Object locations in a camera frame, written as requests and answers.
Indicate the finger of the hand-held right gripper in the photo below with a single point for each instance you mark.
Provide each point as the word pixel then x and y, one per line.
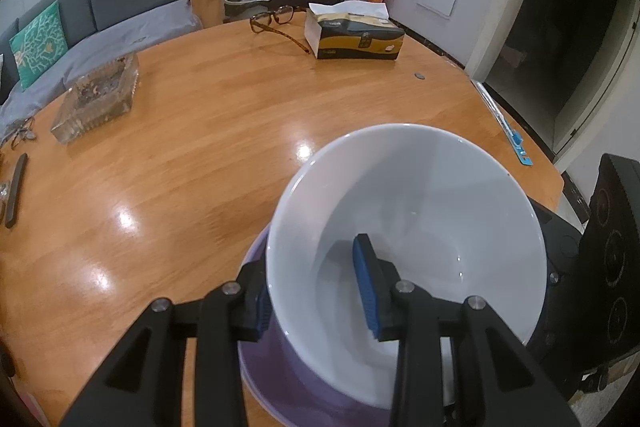
pixel 562 247

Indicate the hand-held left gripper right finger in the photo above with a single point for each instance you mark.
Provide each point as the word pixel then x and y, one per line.
pixel 362 277

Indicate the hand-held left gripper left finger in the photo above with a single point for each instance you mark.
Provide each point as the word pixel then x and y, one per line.
pixel 262 312

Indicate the purple plate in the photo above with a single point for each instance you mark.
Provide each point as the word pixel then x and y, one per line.
pixel 300 382

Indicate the large white bowl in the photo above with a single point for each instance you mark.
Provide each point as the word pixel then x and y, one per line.
pixel 425 187

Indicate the clear strip with blue end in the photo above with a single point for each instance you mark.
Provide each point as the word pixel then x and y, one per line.
pixel 500 117

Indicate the black and gold tissue box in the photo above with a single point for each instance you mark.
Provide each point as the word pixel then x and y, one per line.
pixel 355 37

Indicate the glass ashtray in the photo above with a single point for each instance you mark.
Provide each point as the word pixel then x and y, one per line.
pixel 95 99

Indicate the tortoiseshell eyeglasses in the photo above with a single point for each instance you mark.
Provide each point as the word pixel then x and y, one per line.
pixel 272 19

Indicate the black remote control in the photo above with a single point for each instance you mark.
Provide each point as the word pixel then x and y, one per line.
pixel 16 189

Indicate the grey trash bin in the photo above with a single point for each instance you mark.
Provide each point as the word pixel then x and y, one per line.
pixel 245 4

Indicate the thin metal eyeglasses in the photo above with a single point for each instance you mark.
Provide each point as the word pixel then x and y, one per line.
pixel 20 134

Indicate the teal patterned cushion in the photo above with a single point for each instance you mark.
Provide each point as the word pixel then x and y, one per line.
pixel 37 44

